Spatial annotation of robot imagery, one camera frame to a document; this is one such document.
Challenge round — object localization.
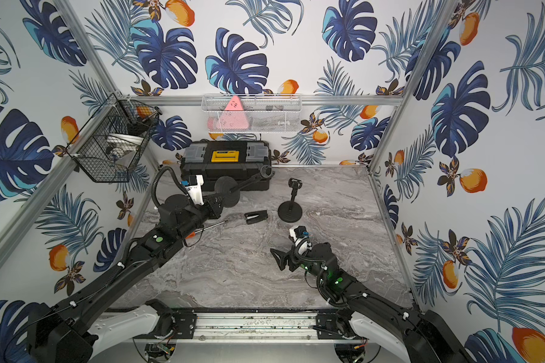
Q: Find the black round stand base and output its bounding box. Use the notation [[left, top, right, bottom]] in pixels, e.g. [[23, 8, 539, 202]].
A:
[[214, 176, 240, 208]]

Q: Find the black stand pole with clip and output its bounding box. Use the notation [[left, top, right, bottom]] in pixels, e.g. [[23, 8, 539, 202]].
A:
[[289, 178, 303, 207]]

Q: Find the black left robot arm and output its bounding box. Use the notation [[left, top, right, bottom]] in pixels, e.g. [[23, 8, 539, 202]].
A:
[[27, 167, 240, 362]]

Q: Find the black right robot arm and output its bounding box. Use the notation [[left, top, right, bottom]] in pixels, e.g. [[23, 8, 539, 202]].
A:
[[270, 225, 474, 362]]

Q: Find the black plastic toolbox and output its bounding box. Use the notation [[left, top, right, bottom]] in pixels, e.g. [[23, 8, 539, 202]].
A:
[[180, 141, 272, 191]]

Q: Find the pink triangular object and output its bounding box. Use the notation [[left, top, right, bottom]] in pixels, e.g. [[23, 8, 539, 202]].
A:
[[207, 95, 250, 132]]

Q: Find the orange handled screwdriver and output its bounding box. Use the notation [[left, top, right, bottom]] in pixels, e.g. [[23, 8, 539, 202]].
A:
[[186, 221, 227, 239]]

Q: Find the aluminium front rail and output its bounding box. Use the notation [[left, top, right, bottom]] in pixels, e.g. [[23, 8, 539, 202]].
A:
[[136, 309, 364, 344]]

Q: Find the white mesh wall basket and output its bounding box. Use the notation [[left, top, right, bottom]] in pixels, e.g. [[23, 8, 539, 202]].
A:
[[201, 94, 302, 133]]

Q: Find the black wire basket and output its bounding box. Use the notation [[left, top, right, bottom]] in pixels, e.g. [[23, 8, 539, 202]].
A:
[[64, 94, 162, 183]]

